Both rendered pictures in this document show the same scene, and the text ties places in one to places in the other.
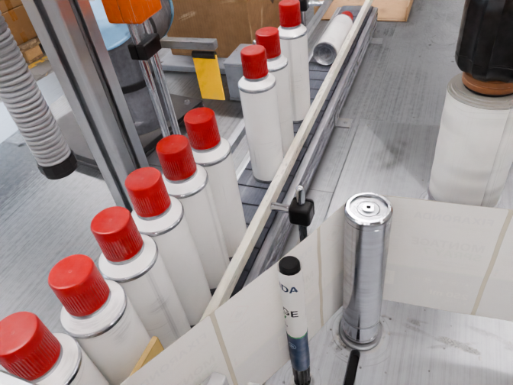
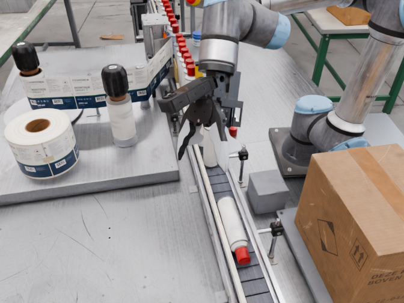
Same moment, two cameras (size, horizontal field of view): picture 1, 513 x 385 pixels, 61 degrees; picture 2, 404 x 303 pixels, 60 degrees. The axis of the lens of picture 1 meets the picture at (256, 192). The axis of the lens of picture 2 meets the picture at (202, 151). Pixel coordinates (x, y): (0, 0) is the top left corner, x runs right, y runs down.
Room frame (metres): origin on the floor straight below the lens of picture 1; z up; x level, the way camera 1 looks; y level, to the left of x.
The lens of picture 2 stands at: (1.37, -0.68, 1.69)
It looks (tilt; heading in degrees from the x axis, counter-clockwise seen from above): 40 degrees down; 141
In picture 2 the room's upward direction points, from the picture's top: straight up
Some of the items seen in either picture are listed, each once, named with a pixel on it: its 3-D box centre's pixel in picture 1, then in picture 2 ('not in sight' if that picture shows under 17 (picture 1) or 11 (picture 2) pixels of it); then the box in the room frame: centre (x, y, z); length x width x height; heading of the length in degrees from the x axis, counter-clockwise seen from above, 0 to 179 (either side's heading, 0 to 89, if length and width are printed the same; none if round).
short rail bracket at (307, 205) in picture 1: (302, 218); (174, 120); (0.41, -0.06, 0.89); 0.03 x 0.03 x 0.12; 63
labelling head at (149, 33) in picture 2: not in sight; (158, 47); (0.03, 0.13, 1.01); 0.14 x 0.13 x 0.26; 153
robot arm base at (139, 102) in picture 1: (130, 96); (304, 142); (0.83, 0.22, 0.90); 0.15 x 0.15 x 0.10
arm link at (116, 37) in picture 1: (114, 40); (312, 117); (0.84, 0.22, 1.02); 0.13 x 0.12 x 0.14; 164
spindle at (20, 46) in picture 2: not in sight; (33, 79); (0.02, -0.44, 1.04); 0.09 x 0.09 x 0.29
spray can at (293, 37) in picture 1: (293, 64); (211, 139); (0.69, -0.10, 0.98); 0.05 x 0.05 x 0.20
